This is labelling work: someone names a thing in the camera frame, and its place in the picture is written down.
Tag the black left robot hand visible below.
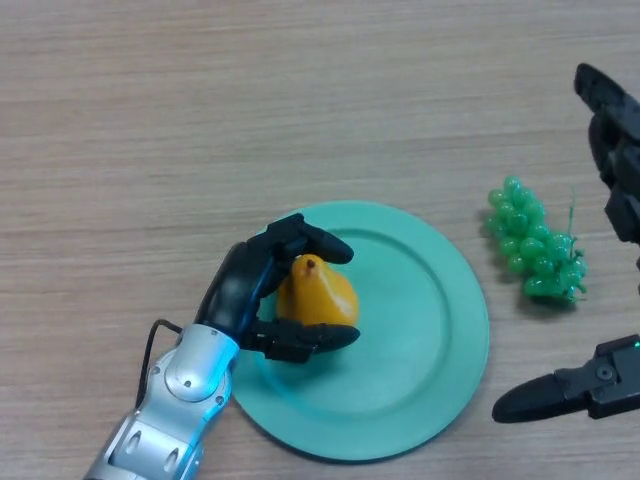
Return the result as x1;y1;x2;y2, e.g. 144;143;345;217
194;213;362;365

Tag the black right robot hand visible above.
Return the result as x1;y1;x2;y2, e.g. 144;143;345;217
492;63;640;425

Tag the yellow pear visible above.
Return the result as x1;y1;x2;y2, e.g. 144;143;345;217
276;253;360;326

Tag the teal green round plate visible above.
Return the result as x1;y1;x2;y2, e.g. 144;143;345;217
230;200;490;462

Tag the green grape bunch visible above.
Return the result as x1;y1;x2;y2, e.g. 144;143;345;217
482;174;589;305

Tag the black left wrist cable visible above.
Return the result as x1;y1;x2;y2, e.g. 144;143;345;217
134;319;184;414

